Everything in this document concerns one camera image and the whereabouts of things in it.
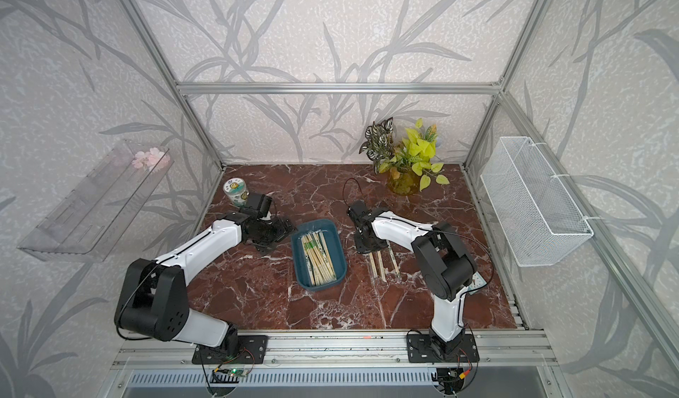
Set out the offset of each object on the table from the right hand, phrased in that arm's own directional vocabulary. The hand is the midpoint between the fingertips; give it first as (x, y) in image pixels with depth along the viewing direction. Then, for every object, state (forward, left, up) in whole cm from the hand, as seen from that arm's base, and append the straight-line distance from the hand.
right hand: (367, 245), depth 94 cm
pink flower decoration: (+11, +62, +34) cm, 71 cm away
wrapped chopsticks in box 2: (-4, +14, 0) cm, 14 cm away
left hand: (0, +26, +8) cm, 27 cm away
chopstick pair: (-6, -10, -1) cm, 11 cm away
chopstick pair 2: (-8, -5, -1) cm, 9 cm away
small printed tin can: (+21, +51, +8) cm, 56 cm away
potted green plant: (+25, -14, +21) cm, 35 cm away
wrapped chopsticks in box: (-6, +16, +1) cm, 18 cm away
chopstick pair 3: (-8, -2, +1) cm, 8 cm away
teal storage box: (-2, +11, 0) cm, 11 cm away
